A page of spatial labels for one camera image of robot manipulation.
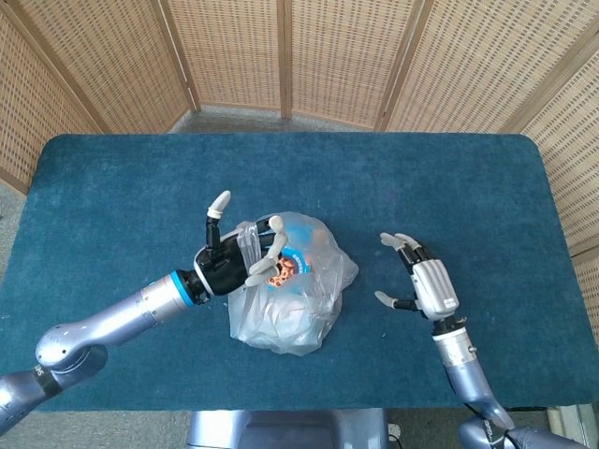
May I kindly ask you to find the woven bamboo screen panel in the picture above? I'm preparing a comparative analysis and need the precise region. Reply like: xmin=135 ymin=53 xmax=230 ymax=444
xmin=7 ymin=0 xmax=200 ymax=135
xmin=158 ymin=0 xmax=294 ymax=118
xmin=278 ymin=0 xmax=434 ymax=131
xmin=376 ymin=0 xmax=599 ymax=135
xmin=0 ymin=8 xmax=102 ymax=196
xmin=504 ymin=27 xmax=599 ymax=326

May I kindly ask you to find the white plastic floor object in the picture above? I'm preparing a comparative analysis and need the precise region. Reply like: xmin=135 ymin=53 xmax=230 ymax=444
xmin=547 ymin=404 xmax=592 ymax=449

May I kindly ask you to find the blue cookie package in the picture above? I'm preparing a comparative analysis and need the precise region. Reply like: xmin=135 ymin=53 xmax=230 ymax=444
xmin=264 ymin=222 xmax=324 ymax=294

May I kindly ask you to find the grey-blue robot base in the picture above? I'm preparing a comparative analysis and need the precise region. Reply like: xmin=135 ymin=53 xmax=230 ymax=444
xmin=186 ymin=409 xmax=389 ymax=449

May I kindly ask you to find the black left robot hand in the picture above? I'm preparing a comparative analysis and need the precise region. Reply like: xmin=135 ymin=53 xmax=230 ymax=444
xmin=194 ymin=189 xmax=286 ymax=297

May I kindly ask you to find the clear plastic shopping bag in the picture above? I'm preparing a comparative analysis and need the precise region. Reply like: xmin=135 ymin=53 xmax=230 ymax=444
xmin=227 ymin=210 xmax=360 ymax=357

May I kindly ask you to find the white tissue pack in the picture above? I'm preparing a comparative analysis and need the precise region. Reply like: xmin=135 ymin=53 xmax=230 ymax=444
xmin=242 ymin=294 xmax=338 ymax=352

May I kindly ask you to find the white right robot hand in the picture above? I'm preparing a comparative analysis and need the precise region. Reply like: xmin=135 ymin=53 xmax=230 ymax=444
xmin=373 ymin=231 xmax=460 ymax=324

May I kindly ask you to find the blue velvet table cloth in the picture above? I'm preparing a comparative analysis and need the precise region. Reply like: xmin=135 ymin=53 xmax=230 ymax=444
xmin=0 ymin=133 xmax=592 ymax=413

